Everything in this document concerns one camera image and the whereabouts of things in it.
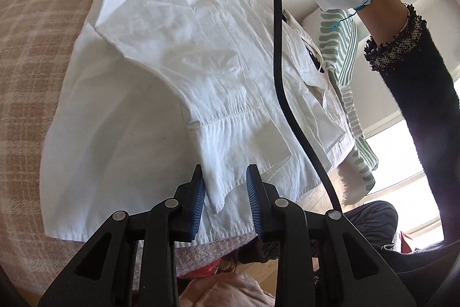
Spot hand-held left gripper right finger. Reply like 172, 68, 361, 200
246, 165, 414, 307

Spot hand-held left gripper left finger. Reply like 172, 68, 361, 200
38, 165, 206, 307

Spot white shirt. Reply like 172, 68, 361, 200
40, 0, 354, 243

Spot person's right forearm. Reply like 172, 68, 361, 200
354, 0, 460, 250

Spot pink cloth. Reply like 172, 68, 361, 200
178, 271, 277, 307

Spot person's dark patterned pants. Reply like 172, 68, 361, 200
241, 201, 399, 257

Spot window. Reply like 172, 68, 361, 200
367, 120, 446, 243

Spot beige plaid blanket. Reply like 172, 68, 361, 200
0, 0, 259, 293

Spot cream and black garment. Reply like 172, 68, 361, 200
282, 9, 346, 102

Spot green striped pillow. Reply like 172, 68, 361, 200
318, 8, 380, 205

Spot black cable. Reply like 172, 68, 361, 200
259, 0, 343, 214

